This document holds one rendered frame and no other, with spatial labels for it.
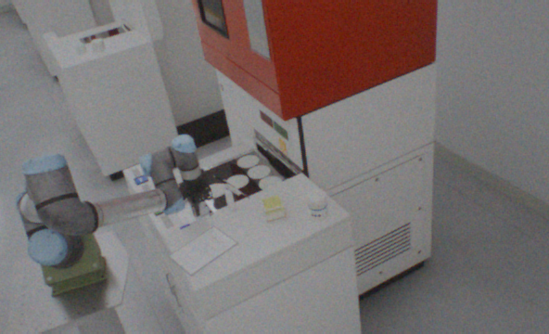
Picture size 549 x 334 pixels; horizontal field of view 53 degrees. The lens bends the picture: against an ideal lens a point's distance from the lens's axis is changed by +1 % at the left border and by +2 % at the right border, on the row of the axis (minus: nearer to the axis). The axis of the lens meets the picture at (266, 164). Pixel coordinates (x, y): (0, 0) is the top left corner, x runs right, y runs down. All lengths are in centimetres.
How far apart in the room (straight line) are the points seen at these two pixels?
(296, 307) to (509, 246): 158
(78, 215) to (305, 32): 100
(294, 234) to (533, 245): 176
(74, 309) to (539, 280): 225
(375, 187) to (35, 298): 148
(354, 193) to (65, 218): 134
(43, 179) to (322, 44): 107
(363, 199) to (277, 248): 74
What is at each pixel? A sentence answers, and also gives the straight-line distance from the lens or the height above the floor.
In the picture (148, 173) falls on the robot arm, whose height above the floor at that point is 128.
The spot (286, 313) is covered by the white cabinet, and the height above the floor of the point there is 66.
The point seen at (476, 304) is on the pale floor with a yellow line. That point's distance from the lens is 301.
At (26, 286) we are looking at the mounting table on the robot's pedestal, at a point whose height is 82.
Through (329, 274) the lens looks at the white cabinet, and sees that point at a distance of 210.
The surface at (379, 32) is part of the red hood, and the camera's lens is 220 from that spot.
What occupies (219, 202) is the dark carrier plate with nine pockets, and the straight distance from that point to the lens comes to 226.
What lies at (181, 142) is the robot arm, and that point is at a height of 134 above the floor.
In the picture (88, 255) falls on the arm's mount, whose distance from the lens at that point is 217.
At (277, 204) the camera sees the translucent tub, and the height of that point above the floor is 103.
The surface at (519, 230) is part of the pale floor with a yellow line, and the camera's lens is 345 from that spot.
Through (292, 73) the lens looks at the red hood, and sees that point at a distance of 202.
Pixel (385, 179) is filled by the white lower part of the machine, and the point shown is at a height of 73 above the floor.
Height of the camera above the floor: 225
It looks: 34 degrees down
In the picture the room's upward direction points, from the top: 10 degrees counter-clockwise
